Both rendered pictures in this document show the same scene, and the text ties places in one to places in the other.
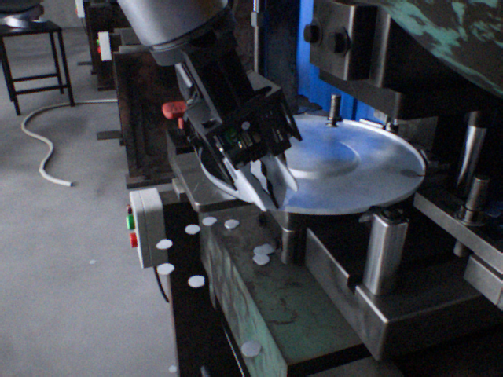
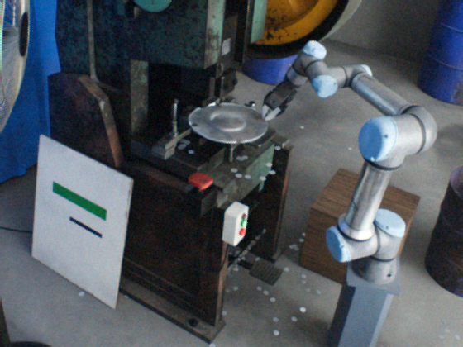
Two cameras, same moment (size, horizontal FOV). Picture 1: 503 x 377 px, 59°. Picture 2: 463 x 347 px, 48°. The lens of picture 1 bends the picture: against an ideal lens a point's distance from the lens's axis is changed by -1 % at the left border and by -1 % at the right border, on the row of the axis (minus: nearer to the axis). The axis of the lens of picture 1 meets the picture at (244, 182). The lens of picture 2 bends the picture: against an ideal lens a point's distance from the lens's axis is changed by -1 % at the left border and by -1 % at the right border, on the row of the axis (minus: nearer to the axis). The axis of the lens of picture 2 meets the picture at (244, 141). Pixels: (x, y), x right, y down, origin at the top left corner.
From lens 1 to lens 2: 217 cm
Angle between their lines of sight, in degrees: 106
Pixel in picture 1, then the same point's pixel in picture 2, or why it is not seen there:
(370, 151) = (210, 113)
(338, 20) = (232, 76)
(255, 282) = (255, 155)
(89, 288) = not seen: outside the picture
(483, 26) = not seen: hidden behind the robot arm
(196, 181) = (267, 135)
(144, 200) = (240, 206)
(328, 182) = (241, 116)
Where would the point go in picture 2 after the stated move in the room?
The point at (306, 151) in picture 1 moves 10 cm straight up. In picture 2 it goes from (229, 121) to (231, 97)
